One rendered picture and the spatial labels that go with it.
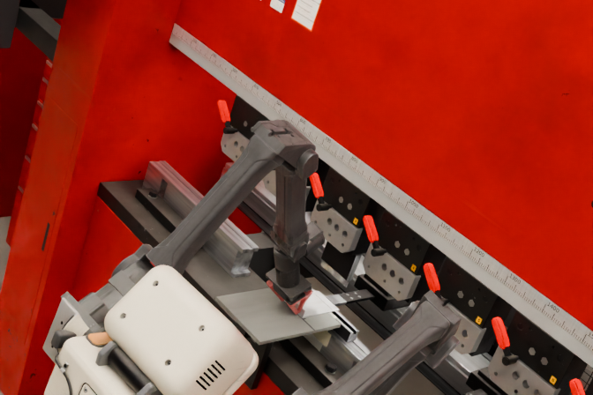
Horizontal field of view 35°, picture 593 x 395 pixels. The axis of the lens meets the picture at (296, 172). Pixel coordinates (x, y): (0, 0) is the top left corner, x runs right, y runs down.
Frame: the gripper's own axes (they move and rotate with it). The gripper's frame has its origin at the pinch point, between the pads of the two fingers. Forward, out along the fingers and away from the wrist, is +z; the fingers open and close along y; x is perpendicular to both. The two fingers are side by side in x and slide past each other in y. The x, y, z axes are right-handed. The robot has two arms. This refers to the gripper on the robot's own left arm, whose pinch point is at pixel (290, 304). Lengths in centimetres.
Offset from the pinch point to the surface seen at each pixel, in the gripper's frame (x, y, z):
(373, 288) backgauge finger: -26.1, -1.0, 12.8
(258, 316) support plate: 9.7, -0.2, -3.5
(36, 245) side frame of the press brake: 30, 94, 33
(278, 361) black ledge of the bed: 8.1, -4.4, 11.4
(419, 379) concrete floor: -94, 46, 164
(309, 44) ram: -33, 31, -45
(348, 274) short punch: -14.4, -4.8, -4.3
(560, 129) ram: -39, -41, -59
